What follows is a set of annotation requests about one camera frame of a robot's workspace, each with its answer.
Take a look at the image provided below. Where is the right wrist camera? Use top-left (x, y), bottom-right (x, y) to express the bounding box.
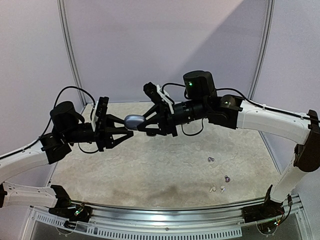
top-left (143, 82), bottom-right (175, 114)

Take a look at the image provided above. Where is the aluminium corner post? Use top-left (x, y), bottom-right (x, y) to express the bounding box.
top-left (56, 0), bottom-right (87, 108)
top-left (247, 0), bottom-right (275, 100)

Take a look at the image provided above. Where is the aluminium left corner post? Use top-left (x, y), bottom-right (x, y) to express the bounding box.
top-left (56, 0), bottom-right (87, 108)

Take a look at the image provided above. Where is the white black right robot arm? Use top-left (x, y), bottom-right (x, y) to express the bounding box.
top-left (137, 70), bottom-right (320, 223)

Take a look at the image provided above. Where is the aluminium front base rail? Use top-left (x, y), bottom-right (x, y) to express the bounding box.
top-left (28, 193), bottom-right (308, 238)

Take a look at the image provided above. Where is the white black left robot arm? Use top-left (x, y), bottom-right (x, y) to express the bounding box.
top-left (0, 97), bottom-right (134, 217)

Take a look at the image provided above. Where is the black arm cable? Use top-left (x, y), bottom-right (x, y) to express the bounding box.
top-left (0, 86), bottom-right (97, 161)
top-left (161, 83), bottom-right (320, 123)

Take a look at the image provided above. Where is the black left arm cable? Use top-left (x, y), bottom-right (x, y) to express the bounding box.
top-left (0, 86), bottom-right (97, 161)

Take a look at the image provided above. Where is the white earbud left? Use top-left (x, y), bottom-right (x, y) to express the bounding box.
top-left (209, 186), bottom-right (217, 193)

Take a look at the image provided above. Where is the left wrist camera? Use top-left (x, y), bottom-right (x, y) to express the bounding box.
top-left (90, 96), bottom-right (109, 132)

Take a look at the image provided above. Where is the blue-grey earbud charging case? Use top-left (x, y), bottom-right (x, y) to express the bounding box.
top-left (124, 114), bottom-right (146, 131)

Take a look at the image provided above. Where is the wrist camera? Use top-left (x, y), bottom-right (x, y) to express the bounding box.
top-left (143, 82), bottom-right (175, 114)
top-left (90, 96), bottom-right (109, 132)

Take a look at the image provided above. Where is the aluminium back wall rail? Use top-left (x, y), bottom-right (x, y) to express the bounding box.
top-left (84, 100), bottom-right (186, 104)

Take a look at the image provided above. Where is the aluminium right corner post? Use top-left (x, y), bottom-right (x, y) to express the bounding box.
top-left (247, 0), bottom-right (275, 100)

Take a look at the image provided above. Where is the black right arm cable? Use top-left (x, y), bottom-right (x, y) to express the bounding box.
top-left (161, 83), bottom-right (320, 123)

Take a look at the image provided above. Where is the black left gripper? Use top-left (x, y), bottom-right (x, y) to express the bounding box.
top-left (63, 114), bottom-right (134, 152)

